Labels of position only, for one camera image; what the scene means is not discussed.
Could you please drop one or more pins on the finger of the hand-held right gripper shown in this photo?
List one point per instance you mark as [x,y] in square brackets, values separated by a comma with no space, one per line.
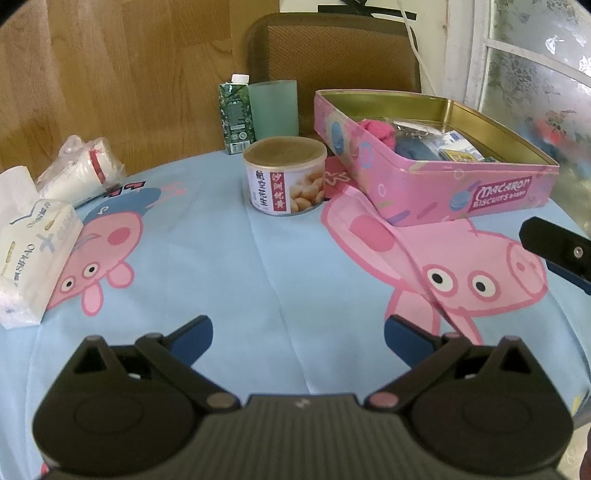
[558,244]

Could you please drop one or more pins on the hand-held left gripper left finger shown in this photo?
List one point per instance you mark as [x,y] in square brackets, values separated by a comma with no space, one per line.
[194,339]

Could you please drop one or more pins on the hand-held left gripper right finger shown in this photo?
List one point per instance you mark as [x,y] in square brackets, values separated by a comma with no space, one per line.
[406,341]

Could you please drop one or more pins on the small yellow packet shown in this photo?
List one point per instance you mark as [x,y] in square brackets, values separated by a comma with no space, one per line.
[457,155]

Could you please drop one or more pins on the pink biscuit tin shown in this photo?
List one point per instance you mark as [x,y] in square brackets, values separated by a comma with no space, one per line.
[415,189]

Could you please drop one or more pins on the pink fluffy scrunchie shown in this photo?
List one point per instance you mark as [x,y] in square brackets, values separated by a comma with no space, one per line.
[378,134]

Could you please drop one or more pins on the printed blue tablecloth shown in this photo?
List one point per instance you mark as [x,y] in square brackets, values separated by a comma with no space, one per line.
[277,277]

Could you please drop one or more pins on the frosted patterned window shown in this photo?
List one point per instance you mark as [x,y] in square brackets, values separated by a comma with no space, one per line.
[531,83]

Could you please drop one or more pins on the peanut can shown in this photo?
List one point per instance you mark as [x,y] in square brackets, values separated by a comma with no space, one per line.
[286,180]

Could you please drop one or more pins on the white tissue pack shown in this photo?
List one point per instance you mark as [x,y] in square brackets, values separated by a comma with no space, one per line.
[32,249]

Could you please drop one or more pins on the bagged stack of paper cups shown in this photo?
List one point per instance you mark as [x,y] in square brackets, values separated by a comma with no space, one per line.
[83,166]

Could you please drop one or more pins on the green drink carton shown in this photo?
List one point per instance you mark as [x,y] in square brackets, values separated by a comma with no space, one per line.
[236,115]

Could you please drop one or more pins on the frosted green cup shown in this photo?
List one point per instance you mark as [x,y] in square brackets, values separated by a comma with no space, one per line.
[274,108]

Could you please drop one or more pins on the wooden board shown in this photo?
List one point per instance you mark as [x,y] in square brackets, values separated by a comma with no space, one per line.
[115,69]

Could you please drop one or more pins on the brown chair back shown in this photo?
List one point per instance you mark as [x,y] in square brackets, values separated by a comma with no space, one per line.
[332,50]

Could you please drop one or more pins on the black tape strips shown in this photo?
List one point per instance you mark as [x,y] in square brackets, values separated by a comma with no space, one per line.
[364,7]

